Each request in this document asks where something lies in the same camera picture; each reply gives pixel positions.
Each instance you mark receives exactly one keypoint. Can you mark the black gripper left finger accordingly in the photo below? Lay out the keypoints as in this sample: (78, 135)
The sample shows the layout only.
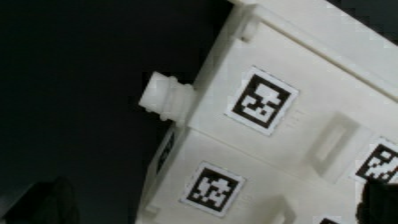
(39, 203)

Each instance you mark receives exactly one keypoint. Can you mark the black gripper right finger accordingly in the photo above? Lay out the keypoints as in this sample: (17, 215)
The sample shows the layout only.
(376, 208)

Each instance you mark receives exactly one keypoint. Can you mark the white cabinet body box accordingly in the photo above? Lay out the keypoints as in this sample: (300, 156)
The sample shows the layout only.
(310, 21)

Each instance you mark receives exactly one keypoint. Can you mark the white panel with knob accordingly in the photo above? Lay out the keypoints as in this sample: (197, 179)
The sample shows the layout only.
(213, 187)

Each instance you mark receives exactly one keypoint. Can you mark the white cabinet door panel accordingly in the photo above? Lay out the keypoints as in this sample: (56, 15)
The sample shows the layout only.
(295, 113)

